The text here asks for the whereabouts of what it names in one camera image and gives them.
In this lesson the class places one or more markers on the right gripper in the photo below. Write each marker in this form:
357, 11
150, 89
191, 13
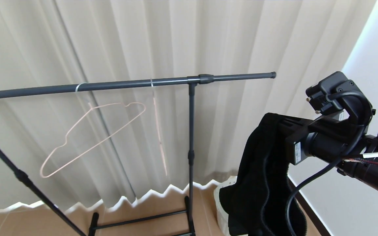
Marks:
323, 146

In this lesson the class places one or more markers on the black garment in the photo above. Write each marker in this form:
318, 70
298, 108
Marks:
258, 183

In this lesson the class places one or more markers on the white laundry basket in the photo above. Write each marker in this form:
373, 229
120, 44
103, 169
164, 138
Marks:
221, 213

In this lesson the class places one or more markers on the pink clothes hanger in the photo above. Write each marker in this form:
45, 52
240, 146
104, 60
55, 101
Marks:
158, 131
94, 147

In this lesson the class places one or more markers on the black clothes rack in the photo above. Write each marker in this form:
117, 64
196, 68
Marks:
126, 84

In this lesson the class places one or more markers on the beige curtain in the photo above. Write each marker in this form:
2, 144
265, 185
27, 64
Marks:
208, 39

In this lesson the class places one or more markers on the thin grey curtain wand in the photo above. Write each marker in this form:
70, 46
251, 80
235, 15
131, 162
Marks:
108, 134

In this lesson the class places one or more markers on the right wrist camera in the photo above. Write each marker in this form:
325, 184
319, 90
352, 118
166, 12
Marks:
333, 90

